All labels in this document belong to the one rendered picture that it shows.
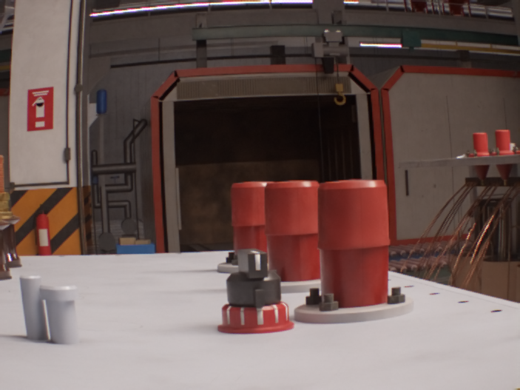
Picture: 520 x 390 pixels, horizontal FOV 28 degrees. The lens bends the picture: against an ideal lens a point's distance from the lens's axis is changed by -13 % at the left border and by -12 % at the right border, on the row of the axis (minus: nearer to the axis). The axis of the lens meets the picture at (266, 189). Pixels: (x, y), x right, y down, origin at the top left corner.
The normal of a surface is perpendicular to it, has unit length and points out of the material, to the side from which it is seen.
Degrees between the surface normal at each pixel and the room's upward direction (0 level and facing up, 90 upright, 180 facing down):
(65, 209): 90
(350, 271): 90
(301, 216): 89
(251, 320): 88
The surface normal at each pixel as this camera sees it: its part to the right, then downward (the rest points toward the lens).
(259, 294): 0.15, 0.00
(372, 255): 0.48, 0.00
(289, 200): -0.09, 0.00
